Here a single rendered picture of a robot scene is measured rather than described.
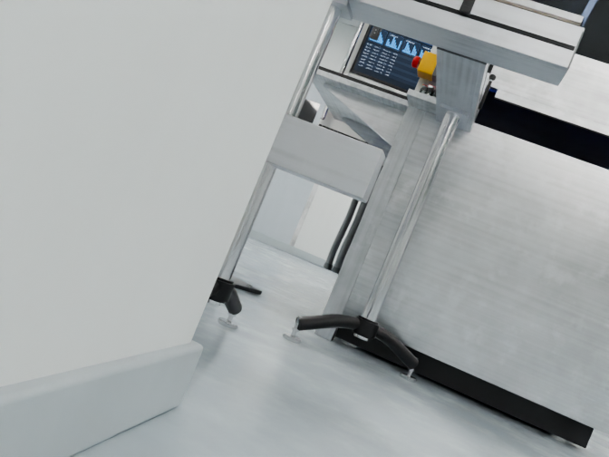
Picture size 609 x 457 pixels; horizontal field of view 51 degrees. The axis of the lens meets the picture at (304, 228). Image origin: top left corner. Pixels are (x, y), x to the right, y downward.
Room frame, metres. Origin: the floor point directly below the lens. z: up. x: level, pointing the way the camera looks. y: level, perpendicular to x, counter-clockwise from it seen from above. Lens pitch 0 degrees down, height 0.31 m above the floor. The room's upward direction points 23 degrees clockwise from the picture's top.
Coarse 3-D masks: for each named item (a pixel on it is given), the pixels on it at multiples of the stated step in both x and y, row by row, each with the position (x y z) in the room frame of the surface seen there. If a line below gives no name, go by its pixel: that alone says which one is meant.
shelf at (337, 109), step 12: (324, 72) 2.31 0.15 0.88; (336, 84) 2.36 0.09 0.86; (348, 84) 2.29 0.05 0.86; (360, 84) 2.29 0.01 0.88; (324, 96) 2.63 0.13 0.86; (372, 96) 2.31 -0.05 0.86; (384, 96) 2.26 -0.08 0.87; (396, 96) 2.26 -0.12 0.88; (336, 108) 2.76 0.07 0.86; (396, 108) 2.34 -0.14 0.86; (360, 120) 2.80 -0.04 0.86
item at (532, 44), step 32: (352, 0) 1.46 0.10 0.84; (384, 0) 1.43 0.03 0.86; (416, 0) 1.42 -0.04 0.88; (448, 0) 1.40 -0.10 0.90; (480, 0) 1.39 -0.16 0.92; (512, 0) 1.40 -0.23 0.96; (416, 32) 1.49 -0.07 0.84; (448, 32) 1.41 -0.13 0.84; (480, 32) 1.38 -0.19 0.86; (512, 32) 1.37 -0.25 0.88; (544, 32) 1.36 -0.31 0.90; (576, 32) 1.34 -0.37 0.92; (512, 64) 1.44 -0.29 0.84; (544, 64) 1.37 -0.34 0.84
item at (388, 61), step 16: (368, 32) 3.30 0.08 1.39; (384, 32) 3.29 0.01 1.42; (368, 48) 3.30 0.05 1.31; (384, 48) 3.29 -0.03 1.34; (400, 48) 3.28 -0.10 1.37; (416, 48) 3.27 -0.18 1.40; (352, 64) 3.31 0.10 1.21; (368, 64) 3.29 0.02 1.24; (384, 64) 3.28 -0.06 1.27; (400, 64) 3.28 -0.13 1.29; (384, 80) 3.28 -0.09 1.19; (400, 80) 3.27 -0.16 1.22; (416, 80) 3.26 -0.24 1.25; (336, 128) 3.30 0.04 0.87
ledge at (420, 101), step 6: (408, 96) 2.12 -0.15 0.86; (414, 96) 2.09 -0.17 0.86; (420, 96) 2.09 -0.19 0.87; (426, 96) 2.08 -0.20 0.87; (408, 102) 2.20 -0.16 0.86; (414, 102) 2.16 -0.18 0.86; (420, 102) 2.13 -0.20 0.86; (426, 102) 2.11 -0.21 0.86; (432, 102) 2.08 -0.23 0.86; (420, 108) 2.20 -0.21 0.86; (426, 108) 2.17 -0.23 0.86; (432, 108) 2.14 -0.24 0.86
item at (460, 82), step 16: (448, 64) 1.61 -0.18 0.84; (464, 64) 1.57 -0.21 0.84; (480, 64) 1.52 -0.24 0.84; (448, 80) 1.73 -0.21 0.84; (464, 80) 1.68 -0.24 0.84; (480, 80) 1.63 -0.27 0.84; (448, 96) 1.88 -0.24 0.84; (464, 96) 1.81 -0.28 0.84; (480, 96) 1.88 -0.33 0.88; (464, 128) 2.15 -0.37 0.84
